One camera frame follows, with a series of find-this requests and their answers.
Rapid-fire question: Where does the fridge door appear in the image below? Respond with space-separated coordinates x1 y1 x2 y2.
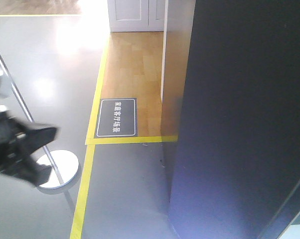
162 0 300 239

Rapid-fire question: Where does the white cabinet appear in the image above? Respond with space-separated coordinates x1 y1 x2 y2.
107 0 166 32

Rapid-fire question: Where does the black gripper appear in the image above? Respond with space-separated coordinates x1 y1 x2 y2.
0 108 58 187

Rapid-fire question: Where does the dark floor sign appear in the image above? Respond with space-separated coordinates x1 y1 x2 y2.
95 98 138 138

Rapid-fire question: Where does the silver stand pole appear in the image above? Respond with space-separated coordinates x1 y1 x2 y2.
0 54 80 190

